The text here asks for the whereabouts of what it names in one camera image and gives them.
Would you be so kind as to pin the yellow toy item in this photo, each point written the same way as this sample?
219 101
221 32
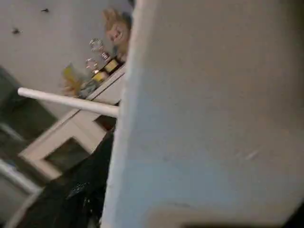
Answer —
72 80

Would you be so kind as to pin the white cabinet with glass doors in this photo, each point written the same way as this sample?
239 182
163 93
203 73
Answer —
71 133

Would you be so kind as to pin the brown plush toy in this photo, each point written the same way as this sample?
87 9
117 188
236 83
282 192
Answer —
117 29

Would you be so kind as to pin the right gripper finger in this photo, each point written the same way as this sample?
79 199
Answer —
80 190

